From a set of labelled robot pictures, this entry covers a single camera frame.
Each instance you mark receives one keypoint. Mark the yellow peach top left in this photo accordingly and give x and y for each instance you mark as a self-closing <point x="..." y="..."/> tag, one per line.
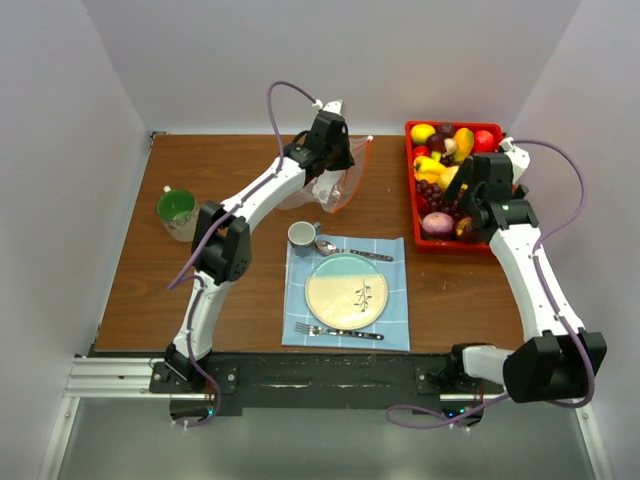
<point x="420" y="133"/>

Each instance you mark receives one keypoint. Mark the grey mug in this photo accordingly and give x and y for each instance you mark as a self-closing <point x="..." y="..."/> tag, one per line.
<point x="302" y="236"/>

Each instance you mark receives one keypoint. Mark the beige and teal plate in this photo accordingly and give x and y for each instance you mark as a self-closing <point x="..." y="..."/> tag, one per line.
<point x="346" y="291"/>

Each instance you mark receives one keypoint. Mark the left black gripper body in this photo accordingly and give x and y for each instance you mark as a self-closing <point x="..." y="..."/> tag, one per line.
<point x="330" y="150"/>

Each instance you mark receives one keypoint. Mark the aluminium frame rail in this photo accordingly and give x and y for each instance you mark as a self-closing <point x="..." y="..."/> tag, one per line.
<point x="116" y="377"/>

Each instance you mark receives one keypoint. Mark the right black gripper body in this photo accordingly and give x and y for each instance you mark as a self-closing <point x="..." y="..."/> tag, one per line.
<point x="473" y="198"/>

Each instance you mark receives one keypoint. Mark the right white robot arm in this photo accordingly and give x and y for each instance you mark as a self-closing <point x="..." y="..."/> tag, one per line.
<point x="559" y="358"/>

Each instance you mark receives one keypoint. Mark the red plastic fruit tray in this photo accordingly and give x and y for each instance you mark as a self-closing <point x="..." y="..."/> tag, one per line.
<point x="441" y="147"/>

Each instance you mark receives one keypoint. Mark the dark red mango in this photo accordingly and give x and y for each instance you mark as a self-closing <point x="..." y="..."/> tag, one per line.
<point x="465" y="232"/>

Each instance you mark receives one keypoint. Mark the metal spoon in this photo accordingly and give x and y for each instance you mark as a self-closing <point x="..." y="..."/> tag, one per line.
<point x="327" y="248"/>

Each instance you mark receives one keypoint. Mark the orange yellow mango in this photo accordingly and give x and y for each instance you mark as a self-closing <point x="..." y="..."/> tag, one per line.
<point x="464" y="139"/>

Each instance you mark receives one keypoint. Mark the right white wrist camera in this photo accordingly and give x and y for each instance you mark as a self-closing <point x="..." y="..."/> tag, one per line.
<point x="519" y="158"/>

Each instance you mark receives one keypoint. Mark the purple onion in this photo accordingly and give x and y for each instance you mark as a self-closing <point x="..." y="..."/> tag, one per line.
<point x="438" y="225"/>

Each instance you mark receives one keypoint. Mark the green glass cup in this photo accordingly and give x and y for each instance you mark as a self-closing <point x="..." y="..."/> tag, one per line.
<point x="178" y="210"/>

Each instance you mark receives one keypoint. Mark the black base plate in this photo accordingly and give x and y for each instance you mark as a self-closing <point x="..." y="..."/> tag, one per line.
<point x="229" y="383"/>

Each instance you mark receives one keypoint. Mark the red apple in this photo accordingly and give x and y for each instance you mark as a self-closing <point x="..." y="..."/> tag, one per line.
<point x="484" y="142"/>

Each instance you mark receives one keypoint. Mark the blue checked placemat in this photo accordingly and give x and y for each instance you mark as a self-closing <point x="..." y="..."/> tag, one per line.
<point x="393" y="323"/>

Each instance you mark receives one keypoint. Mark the clear zip top bag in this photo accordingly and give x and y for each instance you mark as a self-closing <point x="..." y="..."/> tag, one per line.
<point x="333" y="190"/>

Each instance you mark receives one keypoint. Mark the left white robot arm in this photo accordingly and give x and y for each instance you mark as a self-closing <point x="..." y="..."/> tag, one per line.
<point x="221" y="248"/>

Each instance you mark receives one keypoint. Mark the purple grape bunch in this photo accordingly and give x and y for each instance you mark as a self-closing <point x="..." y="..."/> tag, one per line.
<point x="430" y="199"/>

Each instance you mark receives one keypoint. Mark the yellow bell pepper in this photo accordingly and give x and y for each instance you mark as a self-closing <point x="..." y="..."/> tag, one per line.
<point x="427" y="169"/>

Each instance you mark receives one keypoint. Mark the metal fork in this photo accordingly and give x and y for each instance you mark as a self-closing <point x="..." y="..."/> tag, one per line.
<point x="312" y="330"/>

